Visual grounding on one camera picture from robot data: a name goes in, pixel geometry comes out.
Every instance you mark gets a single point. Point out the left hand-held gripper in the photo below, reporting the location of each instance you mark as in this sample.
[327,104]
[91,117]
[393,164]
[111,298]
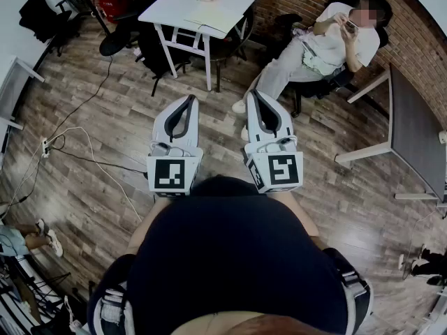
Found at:
[169,174]

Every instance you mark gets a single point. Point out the person's dark shirt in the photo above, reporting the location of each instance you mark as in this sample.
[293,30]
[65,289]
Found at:
[237,257]

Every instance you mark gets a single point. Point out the person's right forearm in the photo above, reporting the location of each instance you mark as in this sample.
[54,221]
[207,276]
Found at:
[300,215]

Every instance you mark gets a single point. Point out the white power strip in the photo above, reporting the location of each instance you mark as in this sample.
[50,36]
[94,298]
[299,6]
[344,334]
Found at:
[45,148]

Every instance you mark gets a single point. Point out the dark teal notebook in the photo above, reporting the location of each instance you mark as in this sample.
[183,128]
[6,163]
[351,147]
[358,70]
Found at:
[213,16]

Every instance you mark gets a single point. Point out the red box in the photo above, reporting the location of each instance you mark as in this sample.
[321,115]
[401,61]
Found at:
[111,2]

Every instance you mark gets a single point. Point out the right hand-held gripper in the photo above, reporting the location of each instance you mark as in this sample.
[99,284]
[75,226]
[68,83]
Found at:
[284,169]

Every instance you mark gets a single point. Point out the white folding table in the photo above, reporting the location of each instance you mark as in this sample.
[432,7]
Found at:
[174,9]

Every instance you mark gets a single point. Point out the person's left forearm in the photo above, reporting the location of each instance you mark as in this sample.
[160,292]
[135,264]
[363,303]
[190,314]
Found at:
[139,236]

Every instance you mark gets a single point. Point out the black standing fan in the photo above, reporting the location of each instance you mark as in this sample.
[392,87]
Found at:
[113,42]

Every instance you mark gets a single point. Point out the black backpack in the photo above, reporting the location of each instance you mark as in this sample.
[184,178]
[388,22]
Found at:
[153,51]

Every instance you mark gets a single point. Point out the white metal table frame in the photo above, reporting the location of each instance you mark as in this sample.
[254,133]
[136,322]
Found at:
[10,89]

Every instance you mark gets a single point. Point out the dark desk with white legs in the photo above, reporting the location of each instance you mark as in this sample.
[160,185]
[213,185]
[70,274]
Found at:
[412,127]

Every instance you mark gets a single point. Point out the pink patterned cloth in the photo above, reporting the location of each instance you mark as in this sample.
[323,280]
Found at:
[300,33]

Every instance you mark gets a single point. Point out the pale smartphone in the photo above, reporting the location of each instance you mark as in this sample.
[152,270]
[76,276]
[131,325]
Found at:
[351,26]

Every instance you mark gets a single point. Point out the person's head and neck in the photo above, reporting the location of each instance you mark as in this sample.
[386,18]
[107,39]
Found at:
[209,323]

